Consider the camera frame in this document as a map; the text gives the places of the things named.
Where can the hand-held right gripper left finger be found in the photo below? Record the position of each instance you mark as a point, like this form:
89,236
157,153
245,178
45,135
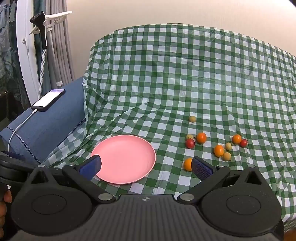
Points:
90,166

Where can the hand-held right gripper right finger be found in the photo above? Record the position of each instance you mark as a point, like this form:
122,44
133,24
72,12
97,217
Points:
202,169

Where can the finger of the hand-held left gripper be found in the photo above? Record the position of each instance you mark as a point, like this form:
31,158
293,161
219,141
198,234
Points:
13,155

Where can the red cherry tomato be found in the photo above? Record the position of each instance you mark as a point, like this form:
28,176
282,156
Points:
190,144
243,143

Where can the pink plate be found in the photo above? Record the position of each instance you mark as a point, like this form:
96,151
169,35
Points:
124,157

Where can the person's left hand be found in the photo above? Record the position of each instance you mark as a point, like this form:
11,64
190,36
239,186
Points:
7,196

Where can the blue sofa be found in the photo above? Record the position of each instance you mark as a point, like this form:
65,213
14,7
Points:
50,122

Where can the black smartphone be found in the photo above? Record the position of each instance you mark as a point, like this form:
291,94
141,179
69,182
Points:
48,99

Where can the green checked tablecloth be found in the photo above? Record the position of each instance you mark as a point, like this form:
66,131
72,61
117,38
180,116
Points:
161,81

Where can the grey curtain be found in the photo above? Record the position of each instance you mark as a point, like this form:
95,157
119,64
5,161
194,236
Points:
60,58

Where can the dark hanging clothes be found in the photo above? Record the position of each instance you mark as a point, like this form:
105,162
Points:
9,46

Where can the black garment steamer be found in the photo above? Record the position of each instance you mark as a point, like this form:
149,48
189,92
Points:
39,19

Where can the white plastic hanger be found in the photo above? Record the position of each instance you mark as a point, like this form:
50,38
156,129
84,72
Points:
57,16

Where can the white round frame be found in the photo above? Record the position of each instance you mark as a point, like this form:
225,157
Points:
26,58

